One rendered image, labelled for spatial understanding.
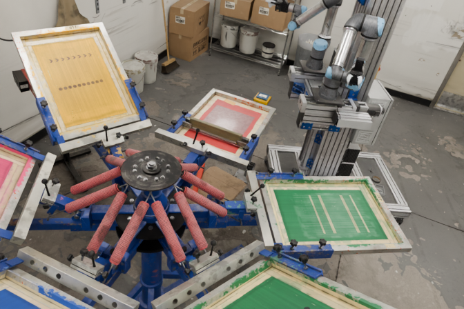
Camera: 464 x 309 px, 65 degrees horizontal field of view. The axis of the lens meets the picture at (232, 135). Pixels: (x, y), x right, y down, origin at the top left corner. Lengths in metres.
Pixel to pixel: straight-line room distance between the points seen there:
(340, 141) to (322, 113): 0.56
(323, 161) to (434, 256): 1.30
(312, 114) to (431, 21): 3.34
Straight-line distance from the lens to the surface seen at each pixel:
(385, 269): 3.57
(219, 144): 2.65
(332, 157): 3.49
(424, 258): 3.86
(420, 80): 6.21
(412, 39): 5.98
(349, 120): 2.87
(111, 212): 1.84
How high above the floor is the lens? 2.59
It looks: 36 degrees down
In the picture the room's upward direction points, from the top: 9 degrees clockwise
